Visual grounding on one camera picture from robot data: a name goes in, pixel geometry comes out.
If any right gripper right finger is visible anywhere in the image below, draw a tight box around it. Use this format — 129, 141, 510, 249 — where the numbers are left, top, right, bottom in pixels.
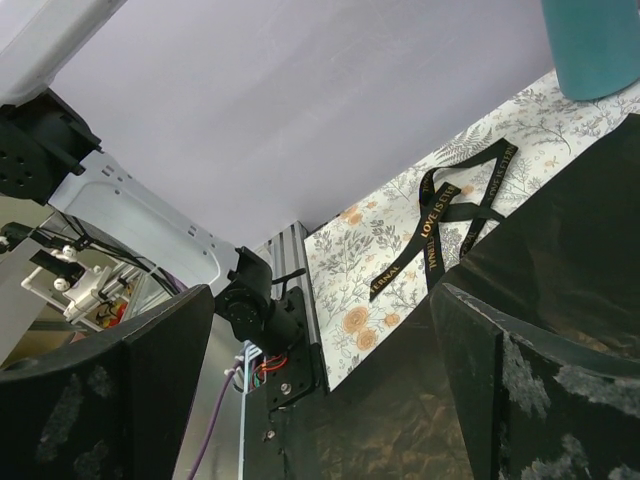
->
430, 284, 639, 479

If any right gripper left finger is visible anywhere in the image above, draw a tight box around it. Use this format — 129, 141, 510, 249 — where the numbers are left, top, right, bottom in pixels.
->
1, 285, 214, 479

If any black wrapping paper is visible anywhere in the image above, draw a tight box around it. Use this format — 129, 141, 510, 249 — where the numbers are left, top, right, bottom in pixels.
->
293, 114, 639, 479

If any black printed ribbon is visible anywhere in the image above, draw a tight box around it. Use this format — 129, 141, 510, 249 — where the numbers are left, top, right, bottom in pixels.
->
369, 138, 519, 301

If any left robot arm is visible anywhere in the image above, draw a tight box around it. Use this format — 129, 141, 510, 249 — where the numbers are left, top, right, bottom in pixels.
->
1, 1, 306, 355

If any teal cylindrical vase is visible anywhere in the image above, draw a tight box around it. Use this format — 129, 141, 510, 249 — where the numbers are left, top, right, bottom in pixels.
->
541, 0, 639, 101

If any floral tablecloth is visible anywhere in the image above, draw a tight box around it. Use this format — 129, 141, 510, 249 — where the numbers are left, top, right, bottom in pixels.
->
305, 72, 639, 389

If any aluminium rail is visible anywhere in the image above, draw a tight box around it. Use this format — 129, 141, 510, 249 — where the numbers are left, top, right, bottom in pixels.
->
266, 221, 321, 344

